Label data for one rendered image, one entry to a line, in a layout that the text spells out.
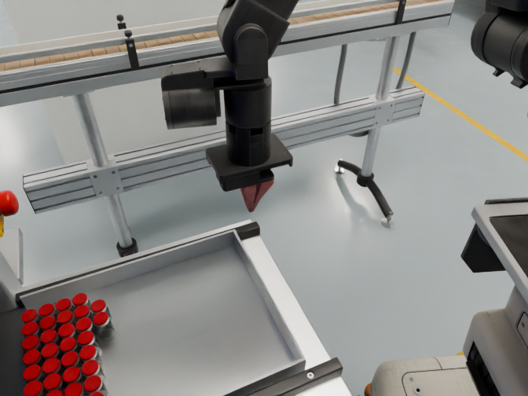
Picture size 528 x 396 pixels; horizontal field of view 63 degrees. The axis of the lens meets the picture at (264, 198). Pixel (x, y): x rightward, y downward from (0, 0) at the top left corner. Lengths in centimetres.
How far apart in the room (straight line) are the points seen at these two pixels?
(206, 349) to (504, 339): 49
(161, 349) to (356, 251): 142
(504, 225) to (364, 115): 129
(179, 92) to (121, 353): 37
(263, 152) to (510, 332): 53
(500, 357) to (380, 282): 110
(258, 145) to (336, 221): 158
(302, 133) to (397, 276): 71
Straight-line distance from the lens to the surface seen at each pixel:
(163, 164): 160
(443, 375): 139
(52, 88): 139
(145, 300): 72
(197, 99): 50
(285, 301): 70
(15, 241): 89
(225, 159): 57
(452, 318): 187
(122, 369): 66
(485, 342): 85
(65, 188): 160
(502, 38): 63
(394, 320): 179
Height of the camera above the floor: 145
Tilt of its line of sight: 42 degrees down
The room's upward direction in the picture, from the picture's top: straight up
